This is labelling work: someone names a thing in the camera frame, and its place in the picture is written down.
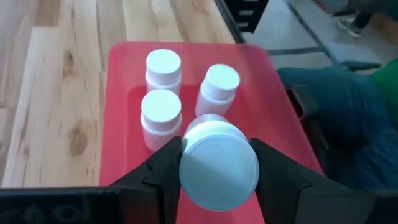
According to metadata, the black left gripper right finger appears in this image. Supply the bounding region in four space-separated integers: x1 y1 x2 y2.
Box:
249 138 377 224

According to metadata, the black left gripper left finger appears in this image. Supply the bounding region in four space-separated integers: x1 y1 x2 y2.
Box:
110 136 183 224

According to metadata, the black metal frame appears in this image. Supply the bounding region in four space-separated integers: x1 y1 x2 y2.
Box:
223 0 270 34

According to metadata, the translucent red plastic basket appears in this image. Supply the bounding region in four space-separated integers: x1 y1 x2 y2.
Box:
99 41 324 224

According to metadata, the person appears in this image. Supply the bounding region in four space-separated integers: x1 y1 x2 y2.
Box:
313 0 398 39
276 57 398 190

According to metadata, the white pill bottle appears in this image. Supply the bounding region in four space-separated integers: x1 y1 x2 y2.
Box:
178 113 261 212
145 48 182 96
139 89 183 153
194 63 241 118

